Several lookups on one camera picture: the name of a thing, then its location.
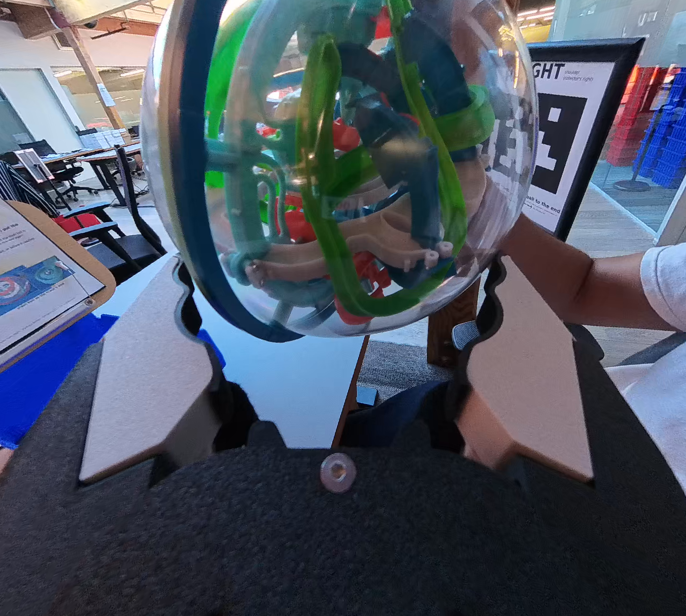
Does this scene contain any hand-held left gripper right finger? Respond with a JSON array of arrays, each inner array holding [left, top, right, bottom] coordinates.
[[452, 253, 596, 483]]

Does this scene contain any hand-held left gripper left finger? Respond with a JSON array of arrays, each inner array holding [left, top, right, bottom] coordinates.
[[79, 253, 231, 484]]

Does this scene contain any clear plastic maze ball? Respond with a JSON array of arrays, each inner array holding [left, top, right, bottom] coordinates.
[[140, 0, 538, 343]]

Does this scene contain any person's right forearm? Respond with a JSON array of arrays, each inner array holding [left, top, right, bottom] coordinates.
[[499, 213, 677, 332]]

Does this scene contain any large blue plastic bin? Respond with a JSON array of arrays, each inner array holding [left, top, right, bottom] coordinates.
[[0, 311, 120, 452]]

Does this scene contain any black office chair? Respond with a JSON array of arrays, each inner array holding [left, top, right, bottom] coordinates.
[[70, 144, 168, 279]]

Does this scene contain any clipboard with instruction sheet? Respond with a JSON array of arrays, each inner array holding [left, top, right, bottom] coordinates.
[[0, 199, 117, 371]]

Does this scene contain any office desk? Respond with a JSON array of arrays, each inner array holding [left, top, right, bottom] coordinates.
[[40, 141, 143, 206]]

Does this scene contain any stack of blue crates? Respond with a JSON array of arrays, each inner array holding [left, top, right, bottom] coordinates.
[[632, 66, 686, 190]]

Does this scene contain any stack of red crates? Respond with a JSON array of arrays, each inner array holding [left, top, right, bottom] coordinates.
[[606, 66, 676, 166]]

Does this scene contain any black framed marker sign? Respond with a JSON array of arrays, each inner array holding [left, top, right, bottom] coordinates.
[[528, 37, 646, 242]]

